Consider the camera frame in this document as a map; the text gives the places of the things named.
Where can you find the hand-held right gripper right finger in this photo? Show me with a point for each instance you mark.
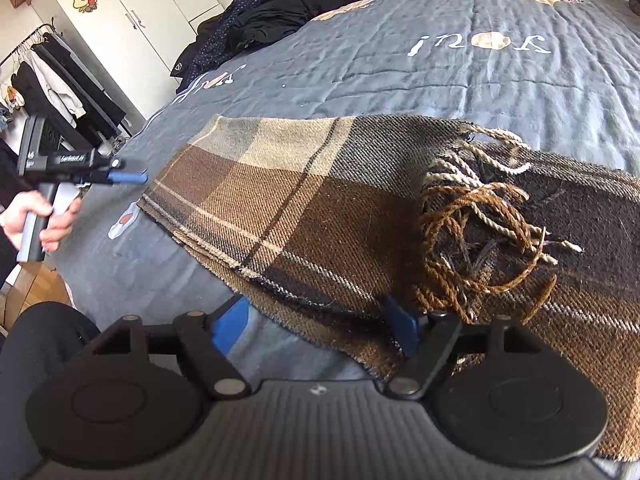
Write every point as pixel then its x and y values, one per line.
pixel 400 322

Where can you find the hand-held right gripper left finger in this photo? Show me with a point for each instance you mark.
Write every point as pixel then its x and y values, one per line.
pixel 232 320

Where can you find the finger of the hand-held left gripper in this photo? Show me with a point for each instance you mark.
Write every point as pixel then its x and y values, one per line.
pixel 127 177

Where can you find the brown plaid scarf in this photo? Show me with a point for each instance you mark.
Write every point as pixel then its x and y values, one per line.
pixel 300 200

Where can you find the black clothes rack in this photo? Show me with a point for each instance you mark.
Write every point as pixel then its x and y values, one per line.
pixel 30 40

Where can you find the pile of dark clothes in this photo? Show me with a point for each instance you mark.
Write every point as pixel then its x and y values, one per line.
pixel 300 10

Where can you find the person's left hand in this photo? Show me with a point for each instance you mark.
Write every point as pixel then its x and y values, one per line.
pixel 17 215

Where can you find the dark hanging trousers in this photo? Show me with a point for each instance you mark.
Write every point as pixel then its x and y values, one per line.
pixel 92 95

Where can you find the black hanging garment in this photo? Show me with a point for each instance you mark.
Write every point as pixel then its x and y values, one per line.
pixel 32 95

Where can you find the white hanging hoodie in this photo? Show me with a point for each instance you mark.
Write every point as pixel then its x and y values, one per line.
pixel 57 87

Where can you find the white wardrobe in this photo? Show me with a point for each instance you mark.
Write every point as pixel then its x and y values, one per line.
pixel 145 45

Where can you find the black jacket with logo patch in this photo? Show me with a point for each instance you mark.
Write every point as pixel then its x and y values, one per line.
pixel 192 55

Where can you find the navy dotted shirt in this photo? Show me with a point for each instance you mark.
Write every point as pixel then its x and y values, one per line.
pixel 225 40

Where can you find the grey printed blanket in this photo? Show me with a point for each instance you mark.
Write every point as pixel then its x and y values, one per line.
pixel 400 75

